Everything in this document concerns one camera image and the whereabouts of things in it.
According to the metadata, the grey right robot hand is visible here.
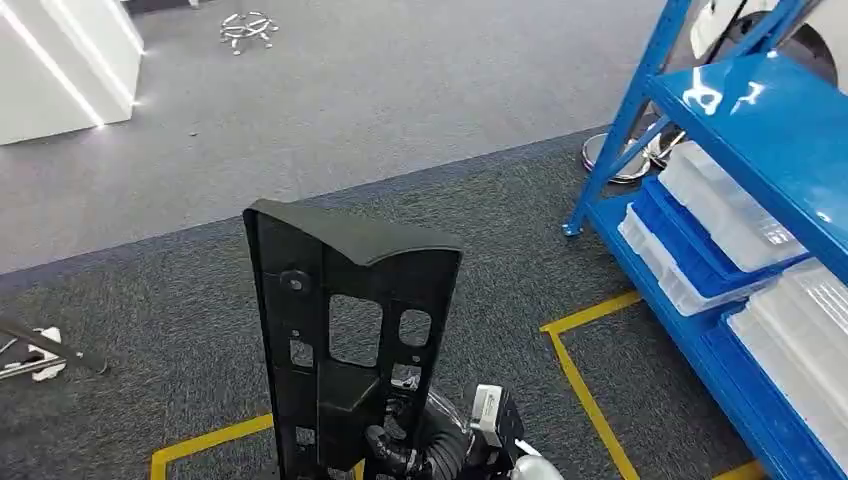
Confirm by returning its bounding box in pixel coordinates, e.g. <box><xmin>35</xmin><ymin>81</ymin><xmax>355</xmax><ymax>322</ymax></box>
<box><xmin>362</xmin><ymin>423</ymin><xmax>429</xmax><ymax>480</ymax></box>

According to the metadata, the black plastic panel with cutouts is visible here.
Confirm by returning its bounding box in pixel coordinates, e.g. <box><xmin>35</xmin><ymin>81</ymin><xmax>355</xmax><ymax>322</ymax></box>
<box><xmin>241</xmin><ymin>198</ymin><xmax>466</xmax><ymax>480</ymax></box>

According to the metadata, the white plastic bin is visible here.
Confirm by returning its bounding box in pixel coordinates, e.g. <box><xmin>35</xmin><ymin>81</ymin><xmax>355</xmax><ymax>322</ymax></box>
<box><xmin>617</xmin><ymin>201</ymin><xmax>773</xmax><ymax>318</ymax></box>
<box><xmin>781</xmin><ymin>256</ymin><xmax>848</xmax><ymax>372</ymax></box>
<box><xmin>747</xmin><ymin>284</ymin><xmax>848</xmax><ymax>425</ymax></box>
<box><xmin>725</xmin><ymin>307</ymin><xmax>848</xmax><ymax>476</ymax></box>
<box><xmin>658</xmin><ymin>139</ymin><xmax>809</xmax><ymax>274</ymax></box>

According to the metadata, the dark metal bar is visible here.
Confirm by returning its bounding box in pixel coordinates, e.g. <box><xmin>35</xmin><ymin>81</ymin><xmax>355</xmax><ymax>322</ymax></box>
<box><xmin>0</xmin><ymin>318</ymin><xmax>110</xmax><ymax>376</ymax></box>

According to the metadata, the white rag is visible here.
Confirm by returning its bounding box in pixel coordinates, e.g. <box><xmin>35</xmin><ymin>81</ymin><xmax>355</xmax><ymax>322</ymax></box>
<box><xmin>26</xmin><ymin>325</ymin><xmax>68</xmax><ymax>384</ymax></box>

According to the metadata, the chrome stanchion with round base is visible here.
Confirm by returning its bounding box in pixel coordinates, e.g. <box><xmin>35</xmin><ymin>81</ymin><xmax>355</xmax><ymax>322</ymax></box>
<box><xmin>645</xmin><ymin>125</ymin><xmax>689</xmax><ymax>172</ymax></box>
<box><xmin>580</xmin><ymin>127</ymin><xmax>655</xmax><ymax>185</ymax></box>

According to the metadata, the chrome star chair base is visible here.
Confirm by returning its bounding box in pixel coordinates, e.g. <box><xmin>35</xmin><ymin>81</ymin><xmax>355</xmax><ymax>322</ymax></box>
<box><xmin>219</xmin><ymin>9</ymin><xmax>280</xmax><ymax>56</ymax></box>

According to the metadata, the blue metal shelf rack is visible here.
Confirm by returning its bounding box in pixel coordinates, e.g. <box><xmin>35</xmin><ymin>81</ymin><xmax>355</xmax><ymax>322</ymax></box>
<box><xmin>561</xmin><ymin>0</ymin><xmax>848</xmax><ymax>480</ymax></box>

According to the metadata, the white counter block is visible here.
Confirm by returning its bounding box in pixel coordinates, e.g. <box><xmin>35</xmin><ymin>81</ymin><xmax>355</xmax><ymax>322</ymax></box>
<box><xmin>0</xmin><ymin>0</ymin><xmax>146</xmax><ymax>148</ymax></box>

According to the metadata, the black car tyre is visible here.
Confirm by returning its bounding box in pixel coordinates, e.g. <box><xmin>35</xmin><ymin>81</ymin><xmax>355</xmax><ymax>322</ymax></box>
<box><xmin>702</xmin><ymin>7</ymin><xmax>841</xmax><ymax>87</ymax></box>

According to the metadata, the white car with red stripe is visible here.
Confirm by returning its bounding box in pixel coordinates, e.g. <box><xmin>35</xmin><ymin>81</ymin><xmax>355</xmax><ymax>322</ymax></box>
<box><xmin>687</xmin><ymin>0</ymin><xmax>848</xmax><ymax>91</ymax></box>

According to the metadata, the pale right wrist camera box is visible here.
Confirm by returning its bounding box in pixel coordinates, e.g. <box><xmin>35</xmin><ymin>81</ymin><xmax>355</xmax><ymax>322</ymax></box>
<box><xmin>470</xmin><ymin>384</ymin><xmax>507</xmax><ymax>449</ymax></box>

